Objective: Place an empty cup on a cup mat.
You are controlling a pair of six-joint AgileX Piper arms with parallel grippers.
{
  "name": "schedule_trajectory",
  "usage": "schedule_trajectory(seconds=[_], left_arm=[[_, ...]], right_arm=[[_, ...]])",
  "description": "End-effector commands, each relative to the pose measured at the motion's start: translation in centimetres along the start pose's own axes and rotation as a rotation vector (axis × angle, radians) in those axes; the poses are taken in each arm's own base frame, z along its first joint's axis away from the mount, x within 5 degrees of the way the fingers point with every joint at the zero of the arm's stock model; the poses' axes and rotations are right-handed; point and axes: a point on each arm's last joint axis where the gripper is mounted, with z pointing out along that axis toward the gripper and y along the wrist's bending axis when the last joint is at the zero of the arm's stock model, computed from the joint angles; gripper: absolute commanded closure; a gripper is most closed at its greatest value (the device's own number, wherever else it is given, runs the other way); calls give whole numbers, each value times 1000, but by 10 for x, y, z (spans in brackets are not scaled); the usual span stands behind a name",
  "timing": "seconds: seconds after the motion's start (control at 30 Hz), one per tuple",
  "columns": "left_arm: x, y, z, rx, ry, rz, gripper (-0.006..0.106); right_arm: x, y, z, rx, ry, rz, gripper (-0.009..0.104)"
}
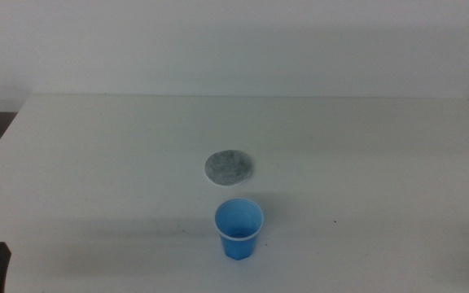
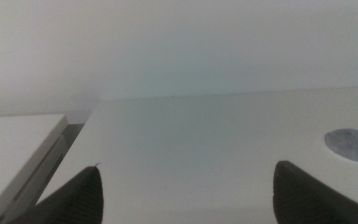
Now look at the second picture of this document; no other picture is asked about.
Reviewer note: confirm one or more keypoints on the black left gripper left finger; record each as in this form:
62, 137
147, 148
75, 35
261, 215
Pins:
79, 199

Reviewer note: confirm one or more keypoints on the round grey cup mat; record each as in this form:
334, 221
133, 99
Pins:
353, 145

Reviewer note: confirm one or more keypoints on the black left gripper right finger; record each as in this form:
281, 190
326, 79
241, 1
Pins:
303, 199

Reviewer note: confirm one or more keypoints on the white side table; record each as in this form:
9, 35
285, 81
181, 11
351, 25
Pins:
11, 146

